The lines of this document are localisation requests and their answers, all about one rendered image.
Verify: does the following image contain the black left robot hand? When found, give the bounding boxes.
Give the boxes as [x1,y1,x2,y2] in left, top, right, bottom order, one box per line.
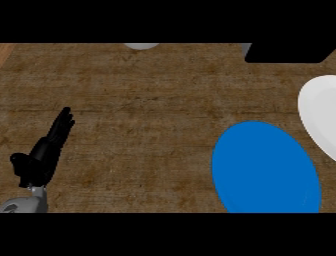
[9,106,76,189]

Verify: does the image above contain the blue plate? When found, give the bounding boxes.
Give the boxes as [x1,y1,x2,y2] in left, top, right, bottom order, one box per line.
[211,120,323,214]

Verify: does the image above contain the white plate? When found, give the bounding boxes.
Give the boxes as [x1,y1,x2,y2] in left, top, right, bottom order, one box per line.
[296,74,336,174]

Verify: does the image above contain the brown woven placemat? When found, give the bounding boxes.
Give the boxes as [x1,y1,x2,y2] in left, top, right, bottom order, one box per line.
[0,42,336,214]

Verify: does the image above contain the grey round object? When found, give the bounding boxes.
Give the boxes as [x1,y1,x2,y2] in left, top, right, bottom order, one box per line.
[122,42,161,51]

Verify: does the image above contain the black appliance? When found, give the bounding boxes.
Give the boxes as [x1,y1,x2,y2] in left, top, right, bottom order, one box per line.
[239,42,336,64]

